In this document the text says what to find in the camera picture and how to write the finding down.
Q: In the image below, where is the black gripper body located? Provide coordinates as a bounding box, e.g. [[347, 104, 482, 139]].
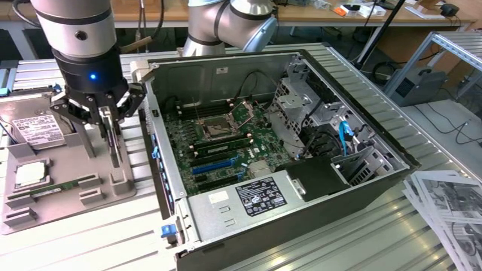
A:
[[51, 47, 131, 110]]

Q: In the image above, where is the green nvidia graphics card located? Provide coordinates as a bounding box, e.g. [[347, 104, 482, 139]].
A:
[[100, 111, 124, 172]]

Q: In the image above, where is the silver hard disk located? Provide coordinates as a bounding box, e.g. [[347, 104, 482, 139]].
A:
[[0, 83, 75, 150]]

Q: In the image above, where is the thin metal locking lever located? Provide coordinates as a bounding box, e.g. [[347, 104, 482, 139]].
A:
[[191, 95, 203, 126]]

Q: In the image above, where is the black ram slot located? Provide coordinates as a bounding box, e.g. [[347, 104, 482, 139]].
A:
[[177, 102, 231, 113], [191, 135, 250, 147], [179, 107, 232, 119], [191, 137, 251, 150], [192, 139, 252, 152], [175, 99, 230, 110], [177, 104, 231, 116]]

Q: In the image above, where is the wooden desk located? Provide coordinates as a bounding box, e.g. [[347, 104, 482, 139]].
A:
[[0, 0, 196, 60], [276, 0, 478, 32]]

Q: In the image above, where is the grey parts rack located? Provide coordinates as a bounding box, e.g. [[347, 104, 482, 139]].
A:
[[0, 101, 137, 235]]

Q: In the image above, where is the silver cpu socket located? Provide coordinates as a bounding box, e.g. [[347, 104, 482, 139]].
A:
[[199, 115, 244, 141]]

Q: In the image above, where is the silver cpu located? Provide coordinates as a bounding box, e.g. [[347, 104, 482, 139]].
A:
[[13, 162, 52, 189]]

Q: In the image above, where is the green ram stick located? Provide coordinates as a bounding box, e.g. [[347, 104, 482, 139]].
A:
[[13, 180, 81, 198]]

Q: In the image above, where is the black long expansion slot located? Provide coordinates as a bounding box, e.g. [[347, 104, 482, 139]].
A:
[[187, 152, 230, 168], [195, 171, 242, 186], [199, 179, 244, 195]]

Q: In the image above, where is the metal socket cover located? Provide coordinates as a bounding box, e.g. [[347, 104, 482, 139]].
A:
[[227, 100, 258, 132]]

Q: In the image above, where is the blue expansion slot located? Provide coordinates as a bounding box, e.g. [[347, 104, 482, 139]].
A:
[[191, 160, 234, 175]]

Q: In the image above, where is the green motherboard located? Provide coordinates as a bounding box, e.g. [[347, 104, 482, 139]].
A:
[[161, 100, 302, 198]]

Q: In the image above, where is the silver chipset heatsink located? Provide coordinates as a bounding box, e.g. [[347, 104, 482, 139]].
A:
[[246, 162, 274, 177]]

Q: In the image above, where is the silver perforated disk bay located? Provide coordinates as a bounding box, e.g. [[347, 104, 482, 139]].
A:
[[270, 76, 342, 150]]

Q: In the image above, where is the silver power supply unit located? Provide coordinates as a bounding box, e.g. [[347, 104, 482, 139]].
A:
[[184, 168, 308, 243]]

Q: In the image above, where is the blue case latch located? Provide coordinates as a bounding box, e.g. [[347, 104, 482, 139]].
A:
[[156, 224, 177, 239]]

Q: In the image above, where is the black plastic fan shroud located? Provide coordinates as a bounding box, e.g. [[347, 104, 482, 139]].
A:
[[284, 156, 354, 203]]

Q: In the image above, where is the black open pc case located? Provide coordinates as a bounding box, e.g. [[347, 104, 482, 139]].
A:
[[129, 48, 422, 271]]

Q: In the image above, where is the silver vented disk bay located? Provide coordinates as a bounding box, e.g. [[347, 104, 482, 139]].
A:
[[330, 145, 402, 189]]

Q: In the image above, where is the white black device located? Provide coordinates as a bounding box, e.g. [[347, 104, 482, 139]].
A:
[[340, 3, 387, 18]]

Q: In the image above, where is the black tripod pole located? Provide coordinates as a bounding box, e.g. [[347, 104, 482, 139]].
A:
[[355, 0, 408, 65]]

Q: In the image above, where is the dark grey equipment box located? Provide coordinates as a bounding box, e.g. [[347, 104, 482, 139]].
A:
[[391, 67, 450, 107]]

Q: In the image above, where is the black power adapter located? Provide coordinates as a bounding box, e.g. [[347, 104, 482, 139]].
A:
[[439, 3, 459, 17]]

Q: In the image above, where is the stack of printed papers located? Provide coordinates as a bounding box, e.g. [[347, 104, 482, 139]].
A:
[[402, 169, 482, 271]]

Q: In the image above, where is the hanging black cable with plug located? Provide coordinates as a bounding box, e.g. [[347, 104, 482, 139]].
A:
[[137, 0, 167, 54]]

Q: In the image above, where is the black camera cable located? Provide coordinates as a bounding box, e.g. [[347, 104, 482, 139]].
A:
[[12, 0, 40, 29]]

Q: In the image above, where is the black wire loop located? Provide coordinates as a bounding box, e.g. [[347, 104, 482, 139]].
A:
[[236, 70, 282, 110]]

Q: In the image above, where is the black wire bundle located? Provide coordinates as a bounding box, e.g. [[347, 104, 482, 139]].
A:
[[299, 125, 342, 159]]

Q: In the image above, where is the blue sata wire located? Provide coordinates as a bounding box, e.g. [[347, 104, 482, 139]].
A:
[[338, 120, 355, 158]]

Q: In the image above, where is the aluminium profile frame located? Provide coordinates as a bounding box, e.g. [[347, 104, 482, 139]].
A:
[[383, 30, 482, 108]]

